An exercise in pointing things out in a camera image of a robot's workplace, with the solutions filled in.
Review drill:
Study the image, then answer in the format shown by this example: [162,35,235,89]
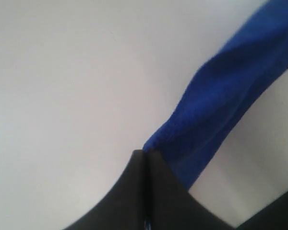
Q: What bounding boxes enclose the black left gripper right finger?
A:
[146,150,288,230]

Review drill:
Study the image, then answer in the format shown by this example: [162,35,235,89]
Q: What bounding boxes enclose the blue towel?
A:
[144,0,288,189]

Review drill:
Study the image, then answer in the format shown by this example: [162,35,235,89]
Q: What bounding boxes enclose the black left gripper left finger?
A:
[66,150,146,230]

